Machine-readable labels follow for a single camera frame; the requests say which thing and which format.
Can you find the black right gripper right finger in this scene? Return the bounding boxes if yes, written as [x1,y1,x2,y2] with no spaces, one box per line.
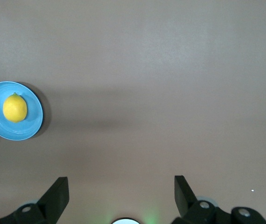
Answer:
[171,175,266,224]

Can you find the yellow lemon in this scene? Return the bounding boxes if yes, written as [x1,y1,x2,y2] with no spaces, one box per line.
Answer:
[2,92,28,123]

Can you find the blue round plate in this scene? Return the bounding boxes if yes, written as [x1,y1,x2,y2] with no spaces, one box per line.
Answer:
[0,81,43,141]

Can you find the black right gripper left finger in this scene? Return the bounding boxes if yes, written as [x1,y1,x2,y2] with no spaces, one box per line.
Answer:
[0,176,70,224]

